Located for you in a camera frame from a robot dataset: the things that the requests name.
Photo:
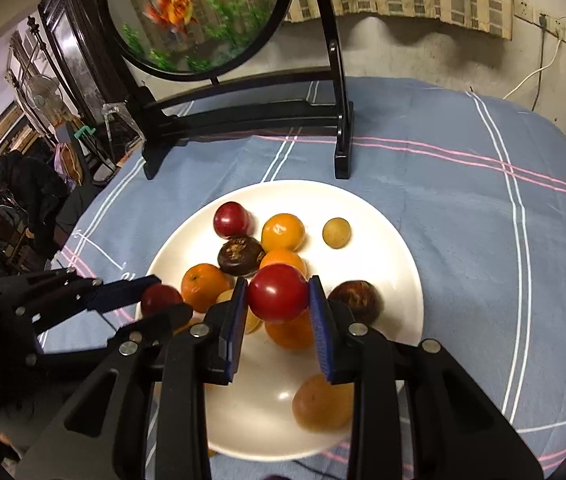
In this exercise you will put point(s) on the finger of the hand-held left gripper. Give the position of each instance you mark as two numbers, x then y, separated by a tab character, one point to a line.
168	317
118	292

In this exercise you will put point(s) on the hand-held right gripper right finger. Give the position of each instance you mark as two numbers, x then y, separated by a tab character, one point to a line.
320	330

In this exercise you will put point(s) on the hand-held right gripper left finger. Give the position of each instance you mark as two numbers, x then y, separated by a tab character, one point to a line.
235	330

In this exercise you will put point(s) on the dark red plum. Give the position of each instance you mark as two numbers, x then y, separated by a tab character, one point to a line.
231	219
160	297

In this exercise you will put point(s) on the bright red tomato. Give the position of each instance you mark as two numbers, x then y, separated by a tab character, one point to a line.
278	292

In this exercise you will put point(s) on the large tan round fruit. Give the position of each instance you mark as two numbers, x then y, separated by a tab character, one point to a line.
318	405

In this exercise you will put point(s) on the yellow-orange tangerine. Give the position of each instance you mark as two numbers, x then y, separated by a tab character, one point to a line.
283	231

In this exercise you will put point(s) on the white round plate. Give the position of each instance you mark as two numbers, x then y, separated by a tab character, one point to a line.
378	240

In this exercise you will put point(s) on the pale cream longan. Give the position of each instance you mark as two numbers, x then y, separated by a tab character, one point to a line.
253	322

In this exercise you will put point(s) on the tan longan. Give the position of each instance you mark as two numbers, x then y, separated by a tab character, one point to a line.
337	232

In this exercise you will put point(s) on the black jacket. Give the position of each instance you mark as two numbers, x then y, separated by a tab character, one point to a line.
28	195

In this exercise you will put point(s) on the clear acrylic stand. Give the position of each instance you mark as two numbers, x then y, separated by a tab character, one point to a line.
123	125

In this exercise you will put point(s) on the blue striped tablecloth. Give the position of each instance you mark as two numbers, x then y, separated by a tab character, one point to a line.
438	185

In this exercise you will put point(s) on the black wooden screen stand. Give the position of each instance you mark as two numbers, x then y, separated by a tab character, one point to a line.
340	125

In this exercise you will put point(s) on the white standing fan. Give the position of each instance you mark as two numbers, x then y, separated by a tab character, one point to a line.
42	92

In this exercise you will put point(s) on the dark wooden cabinet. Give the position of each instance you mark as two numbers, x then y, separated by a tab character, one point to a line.
70	20

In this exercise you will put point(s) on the round goldfish glass screen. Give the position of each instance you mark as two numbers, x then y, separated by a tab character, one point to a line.
188	10

